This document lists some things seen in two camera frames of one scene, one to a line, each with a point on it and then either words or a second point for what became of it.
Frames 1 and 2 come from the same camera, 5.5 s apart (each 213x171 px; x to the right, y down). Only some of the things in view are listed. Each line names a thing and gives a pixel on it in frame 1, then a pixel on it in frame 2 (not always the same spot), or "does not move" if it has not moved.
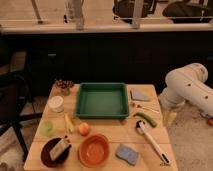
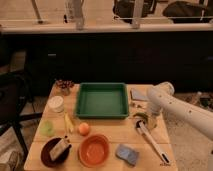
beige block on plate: x=58 y=148 does not move
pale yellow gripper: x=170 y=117 -> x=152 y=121
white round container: x=56 y=103 does not move
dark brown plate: x=45 y=154 does not move
